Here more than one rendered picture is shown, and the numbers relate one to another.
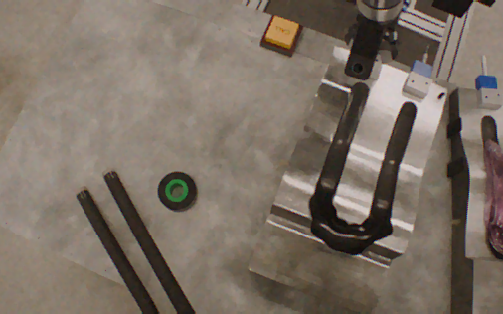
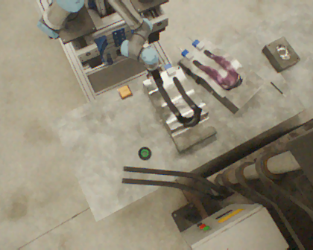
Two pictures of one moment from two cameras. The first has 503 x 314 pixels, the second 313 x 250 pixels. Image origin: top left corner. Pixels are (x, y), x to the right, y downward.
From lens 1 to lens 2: 0.73 m
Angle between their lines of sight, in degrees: 13
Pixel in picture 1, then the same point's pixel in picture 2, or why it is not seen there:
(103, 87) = (95, 151)
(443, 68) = (161, 54)
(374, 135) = (174, 93)
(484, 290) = (234, 100)
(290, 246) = (183, 136)
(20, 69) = (25, 192)
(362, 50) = (156, 77)
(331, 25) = (117, 74)
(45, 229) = (122, 200)
